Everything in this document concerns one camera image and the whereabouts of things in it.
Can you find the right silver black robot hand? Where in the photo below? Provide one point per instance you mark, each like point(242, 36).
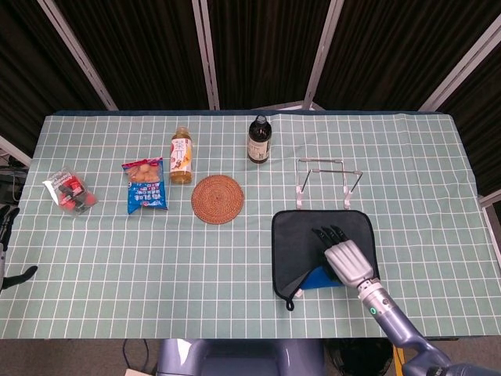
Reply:
point(348, 262)

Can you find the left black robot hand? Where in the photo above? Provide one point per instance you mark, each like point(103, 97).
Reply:
point(19, 276)

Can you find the right purple robot arm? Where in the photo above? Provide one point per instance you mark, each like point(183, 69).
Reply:
point(391, 317)

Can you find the dark floor equipment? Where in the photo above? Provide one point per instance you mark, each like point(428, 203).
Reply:
point(8, 184)

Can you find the black waste bin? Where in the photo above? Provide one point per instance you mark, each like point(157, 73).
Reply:
point(360, 358)

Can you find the clear pack of red items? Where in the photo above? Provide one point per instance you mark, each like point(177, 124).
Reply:
point(70, 190)

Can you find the green checked tablecloth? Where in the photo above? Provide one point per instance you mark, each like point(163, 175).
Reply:
point(156, 266)

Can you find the round woven coaster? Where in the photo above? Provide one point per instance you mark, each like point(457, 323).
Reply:
point(217, 199)

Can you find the dark glass bottle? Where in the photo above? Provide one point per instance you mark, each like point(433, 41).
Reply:
point(258, 145)

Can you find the purple robot torso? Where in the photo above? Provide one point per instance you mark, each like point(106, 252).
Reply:
point(235, 358)

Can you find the blue snack bag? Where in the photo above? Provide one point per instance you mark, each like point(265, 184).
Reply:
point(146, 192)

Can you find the white floor box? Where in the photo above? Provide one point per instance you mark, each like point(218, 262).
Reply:
point(139, 372)

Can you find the white partition foot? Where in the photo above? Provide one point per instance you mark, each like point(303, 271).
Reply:
point(289, 105)

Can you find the dark pleated partition curtain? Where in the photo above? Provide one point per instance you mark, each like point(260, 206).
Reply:
point(481, 129)
point(266, 51)
point(148, 51)
point(399, 47)
point(31, 78)

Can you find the yellow tea bottle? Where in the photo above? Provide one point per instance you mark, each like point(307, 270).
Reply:
point(182, 156)

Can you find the grey partition post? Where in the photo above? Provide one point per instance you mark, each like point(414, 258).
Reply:
point(491, 199)
point(462, 67)
point(15, 152)
point(323, 58)
point(80, 58)
point(206, 58)

